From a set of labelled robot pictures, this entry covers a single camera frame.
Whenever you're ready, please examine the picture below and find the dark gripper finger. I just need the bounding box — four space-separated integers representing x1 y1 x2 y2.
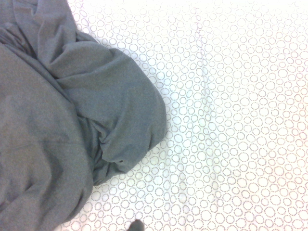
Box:
128 219 145 231

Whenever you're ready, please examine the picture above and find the grey cotton garment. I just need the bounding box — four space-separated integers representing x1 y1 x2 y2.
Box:
0 0 167 231

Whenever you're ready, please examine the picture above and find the white bed mattress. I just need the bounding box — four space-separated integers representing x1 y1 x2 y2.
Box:
56 0 308 231

